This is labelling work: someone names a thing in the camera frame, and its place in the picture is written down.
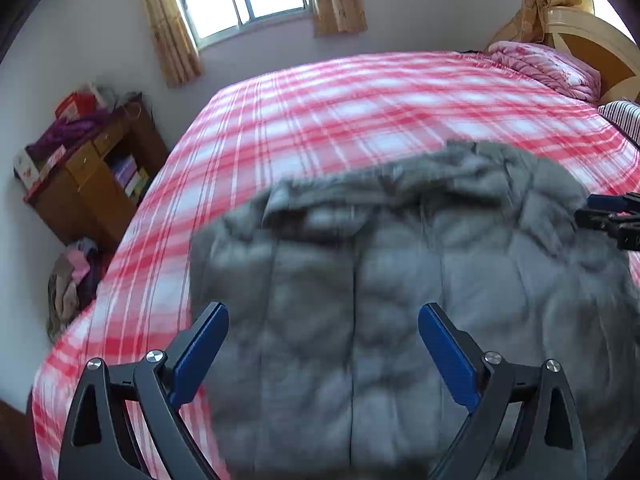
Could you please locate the long beige patterned curtain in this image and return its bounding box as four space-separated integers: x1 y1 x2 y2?
487 0 596 53

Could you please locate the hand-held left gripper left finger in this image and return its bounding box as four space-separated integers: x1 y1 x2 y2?
59 301 230 480

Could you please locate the striped pillow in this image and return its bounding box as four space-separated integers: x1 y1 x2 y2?
597 101 640 148

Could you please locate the pile of clothes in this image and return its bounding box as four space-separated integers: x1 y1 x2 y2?
46 239 113 341

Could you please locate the white picture box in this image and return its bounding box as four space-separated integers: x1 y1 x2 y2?
13 149 41 183

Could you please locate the folded pink quilt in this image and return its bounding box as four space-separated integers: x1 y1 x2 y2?
487 40 601 100

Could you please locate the window beside headboard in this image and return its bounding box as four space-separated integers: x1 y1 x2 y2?
587 0 636 41

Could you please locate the grey puffer jacket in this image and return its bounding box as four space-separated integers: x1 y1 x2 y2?
190 140 640 480

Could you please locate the flat pink box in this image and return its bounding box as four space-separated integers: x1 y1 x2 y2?
27 147 68 193

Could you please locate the wooden bedside cabinet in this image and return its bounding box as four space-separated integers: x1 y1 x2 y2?
24 100 170 253

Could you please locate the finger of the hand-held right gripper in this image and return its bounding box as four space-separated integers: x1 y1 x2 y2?
586 193 640 213
574 208 640 234

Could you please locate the red cardboard box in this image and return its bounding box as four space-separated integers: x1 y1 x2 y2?
54 87 101 120

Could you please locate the bed with red plaid sheet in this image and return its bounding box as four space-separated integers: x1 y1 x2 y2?
31 51 640 480

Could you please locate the stack of boxes in desk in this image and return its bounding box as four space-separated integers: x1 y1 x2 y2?
111 155 151 201

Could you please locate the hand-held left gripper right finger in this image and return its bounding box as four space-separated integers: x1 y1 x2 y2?
417 302 588 480

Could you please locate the thin cable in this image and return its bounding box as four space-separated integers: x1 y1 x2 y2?
117 91 145 113

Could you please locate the wooden headboard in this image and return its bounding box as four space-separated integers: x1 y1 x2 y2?
542 7 640 106

